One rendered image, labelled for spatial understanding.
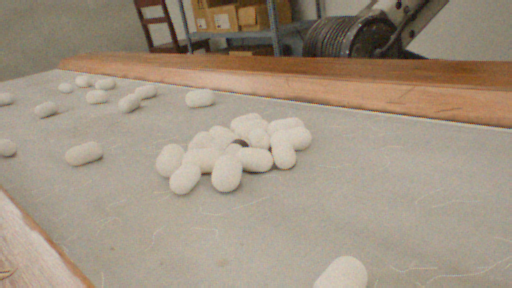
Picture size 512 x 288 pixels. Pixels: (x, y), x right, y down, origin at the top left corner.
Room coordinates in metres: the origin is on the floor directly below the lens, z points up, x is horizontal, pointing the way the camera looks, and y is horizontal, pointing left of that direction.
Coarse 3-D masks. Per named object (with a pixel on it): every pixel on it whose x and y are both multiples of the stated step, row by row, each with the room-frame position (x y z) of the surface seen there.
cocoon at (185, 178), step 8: (184, 168) 0.30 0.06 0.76; (192, 168) 0.30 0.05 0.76; (176, 176) 0.29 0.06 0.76; (184, 176) 0.29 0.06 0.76; (192, 176) 0.29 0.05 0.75; (200, 176) 0.30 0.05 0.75; (176, 184) 0.28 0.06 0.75; (184, 184) 0.28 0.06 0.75; (192, 184) 0.29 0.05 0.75; (176, 192) 0.28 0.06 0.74; (184, 192) 0.28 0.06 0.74
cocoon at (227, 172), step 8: (224, 160) 0.29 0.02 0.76; (232, 160) 0.29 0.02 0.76; (216, 168) 0.28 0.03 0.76; (224, 168) 0.28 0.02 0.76; (232, 168) 0.28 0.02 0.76; (240, 168) 0.29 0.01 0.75; (216, 176) 0.28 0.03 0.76; (224, 176) 0.27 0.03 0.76; (232, 176) 0.27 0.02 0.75; (240, 176) 0.28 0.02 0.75; (216, 184) 0.27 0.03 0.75; (224, 184) 0.27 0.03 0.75; (232, 184) 0.27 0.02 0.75
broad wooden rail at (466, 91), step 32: (64, 64) 1.16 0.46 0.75; (96, 64) 1.00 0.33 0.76; (128, 64) 0.88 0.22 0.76; (160, 64) 0.79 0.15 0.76; (192, 64) 0.73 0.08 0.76; (224, 64) 0.67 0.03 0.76; (256, 64) 0.62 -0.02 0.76; (288, 64) 0.58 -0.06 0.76; (320, 64) 0.54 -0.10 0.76; (352, 64) 0.51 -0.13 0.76; (384, 64) 0.48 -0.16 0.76; (416, 64) 0.45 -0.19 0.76; (448, 64) 0.43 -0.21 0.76; (480, 64) 0.41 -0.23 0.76; (288, 96) 0.49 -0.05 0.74; (320, 96) 0.46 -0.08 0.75; (352, 96) 0.43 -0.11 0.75; (384, 96) 0.40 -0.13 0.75; (416, 96) 0.37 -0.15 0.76; (448, 96) 0.35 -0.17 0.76; (480, 96) 0.33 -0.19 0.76
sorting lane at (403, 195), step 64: (0, 128) 0.61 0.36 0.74; (64, 128) 0.55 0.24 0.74; (128, 128) 0.49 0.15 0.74; (192, 128) 0.45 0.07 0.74; (320, 128) 0.38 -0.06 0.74; (384, 128) 0.35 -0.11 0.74; (448, 128) 0.32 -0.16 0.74; (64, 192) 0.33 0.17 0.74; (128, 192) 0.31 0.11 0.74; (192, 192) 0.29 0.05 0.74; (256, 192) 0.27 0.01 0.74; (320, 192) 0.25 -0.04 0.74; (384, 192) 0.24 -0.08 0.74; (448, 192) 0.23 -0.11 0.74; (128, 256) 0.22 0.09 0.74; (192, 256) 0.21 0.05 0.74; (256, 256) 0.20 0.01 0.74; (320, 256) 0.19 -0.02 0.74; (384, 256) 0.18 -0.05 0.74; (448, 256) 0.17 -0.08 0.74
